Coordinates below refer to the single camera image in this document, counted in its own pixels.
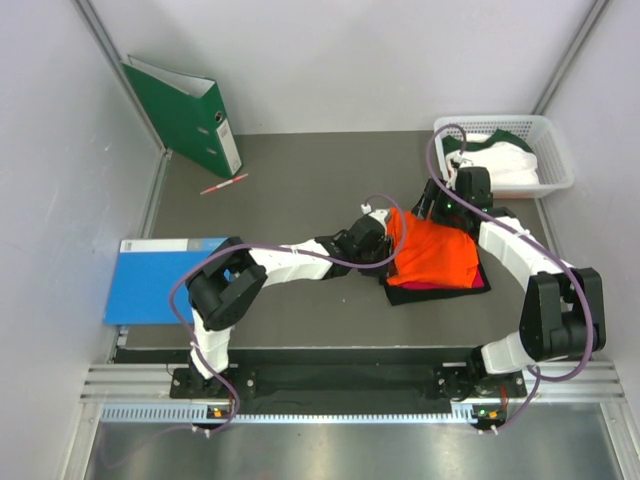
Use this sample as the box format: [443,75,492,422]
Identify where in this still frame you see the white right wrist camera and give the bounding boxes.
[446,152,474,189]

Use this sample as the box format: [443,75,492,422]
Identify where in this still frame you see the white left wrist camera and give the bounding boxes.
[360,203,391,227]

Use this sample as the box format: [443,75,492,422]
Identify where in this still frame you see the aluminium rail frame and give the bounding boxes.
[73,361,639,479]

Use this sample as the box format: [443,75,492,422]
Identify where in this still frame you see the magenta t shirt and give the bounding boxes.
[400,267,486,290]

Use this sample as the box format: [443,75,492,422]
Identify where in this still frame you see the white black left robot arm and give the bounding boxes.
[186,209,391,397]

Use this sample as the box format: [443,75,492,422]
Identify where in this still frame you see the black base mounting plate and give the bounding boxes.
[169,363,526,416]

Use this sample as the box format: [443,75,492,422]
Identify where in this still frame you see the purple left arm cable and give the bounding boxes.
[168,193,410,436]

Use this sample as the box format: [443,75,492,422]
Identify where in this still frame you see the white folded t shirt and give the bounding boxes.
[454,144,539,187]

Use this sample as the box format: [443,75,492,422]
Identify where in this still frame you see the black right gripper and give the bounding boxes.
[411,178,467,230]

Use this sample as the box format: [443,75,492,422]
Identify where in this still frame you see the black t shirt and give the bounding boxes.
[379,264,492,306]

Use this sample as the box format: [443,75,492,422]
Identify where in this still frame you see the green lever arch binder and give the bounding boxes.
[122,56,243,179]

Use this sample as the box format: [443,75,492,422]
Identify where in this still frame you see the dark green t shirt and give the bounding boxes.
[442,129,533,155]

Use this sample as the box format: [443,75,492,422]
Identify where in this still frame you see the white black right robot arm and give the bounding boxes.
[412,167,606,396]

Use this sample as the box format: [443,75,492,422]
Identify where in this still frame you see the blue clip file folder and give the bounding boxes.
[103,238,224,326]

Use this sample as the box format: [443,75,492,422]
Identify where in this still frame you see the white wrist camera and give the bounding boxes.
[360,203,391,227]
[446,152,474,189]

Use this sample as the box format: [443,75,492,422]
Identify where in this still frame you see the orange t shirt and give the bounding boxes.
[386,208,480,288]

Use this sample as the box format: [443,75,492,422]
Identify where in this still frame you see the white plastic basket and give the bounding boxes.
[434,115,574,198]

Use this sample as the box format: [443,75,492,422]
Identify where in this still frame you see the red white pen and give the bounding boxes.
[199,173,249,195]

